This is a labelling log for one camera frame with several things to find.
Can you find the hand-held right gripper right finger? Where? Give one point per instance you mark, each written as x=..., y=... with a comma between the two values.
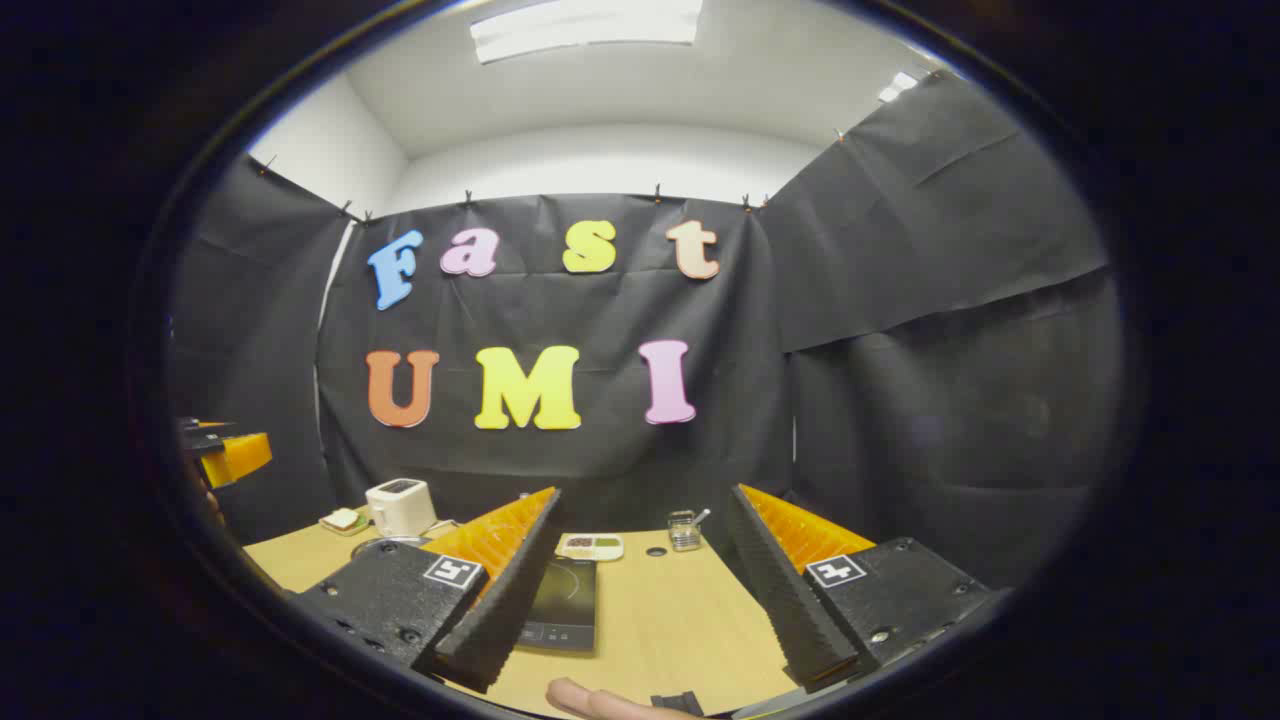
x=785, y=600

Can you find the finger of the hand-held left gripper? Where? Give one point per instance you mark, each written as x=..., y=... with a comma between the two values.
x=238, y=458

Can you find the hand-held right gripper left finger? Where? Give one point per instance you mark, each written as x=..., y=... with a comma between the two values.
x=500, y=600

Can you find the black induction cooktop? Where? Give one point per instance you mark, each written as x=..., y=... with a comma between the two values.
x=565, y=600

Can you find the stainless steel pot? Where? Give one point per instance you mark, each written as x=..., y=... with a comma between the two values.
x=385, y=542

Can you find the white divided food tray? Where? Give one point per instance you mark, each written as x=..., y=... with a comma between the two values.
x=590, y=547

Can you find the metal spoon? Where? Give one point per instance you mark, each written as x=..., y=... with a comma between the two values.
x=701, y=517

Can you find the sandwich with lettuce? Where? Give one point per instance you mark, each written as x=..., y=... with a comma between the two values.
x=342, y=518

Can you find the white toaster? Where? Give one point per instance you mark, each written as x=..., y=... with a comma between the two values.
x=400, y=508

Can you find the black backdrop cloth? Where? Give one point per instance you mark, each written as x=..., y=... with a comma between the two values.
x=600, y=310

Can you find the small ceiling light panel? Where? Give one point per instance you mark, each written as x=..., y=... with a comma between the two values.
x=898, y=87

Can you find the large ceiling light panel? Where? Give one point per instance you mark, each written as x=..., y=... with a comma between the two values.
x=585, y=25

